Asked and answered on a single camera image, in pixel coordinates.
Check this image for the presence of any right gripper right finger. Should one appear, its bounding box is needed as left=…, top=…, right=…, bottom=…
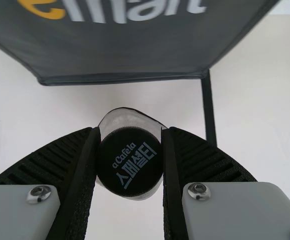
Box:
left=159, top=126, right=290, bottom=240

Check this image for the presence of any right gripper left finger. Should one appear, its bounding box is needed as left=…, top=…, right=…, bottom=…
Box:
left=0, top=126, right=103, bottom=240

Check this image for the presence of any dark coffee bottle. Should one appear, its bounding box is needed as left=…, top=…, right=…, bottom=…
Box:
left=96, top=106, right=167, bottom=202

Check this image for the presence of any dark grey bag with straps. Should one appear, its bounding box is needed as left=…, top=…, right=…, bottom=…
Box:
left=0, top=0, right=282, bottom=87

